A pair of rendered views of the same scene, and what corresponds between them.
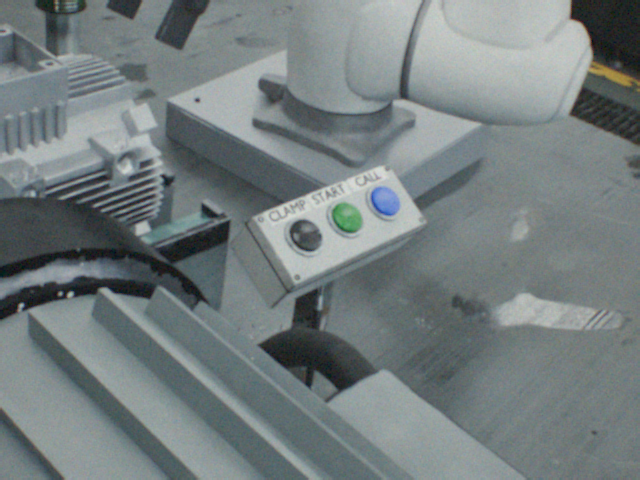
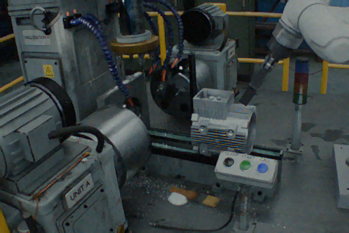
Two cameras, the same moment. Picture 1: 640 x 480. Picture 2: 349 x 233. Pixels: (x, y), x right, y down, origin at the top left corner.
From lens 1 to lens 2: 0.87 m
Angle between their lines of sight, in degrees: 66
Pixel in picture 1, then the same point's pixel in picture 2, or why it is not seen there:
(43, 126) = (219, 115)
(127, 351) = (29, 92)
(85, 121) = (232, 119)
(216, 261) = not seen: hidden behind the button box
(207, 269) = not seen: hidden behind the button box
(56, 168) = (215, 126)
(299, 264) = (220, 167)
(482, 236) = not seen: outside the picture
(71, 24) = (299, 107)
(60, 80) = (223, 105)
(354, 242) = (242, 172)
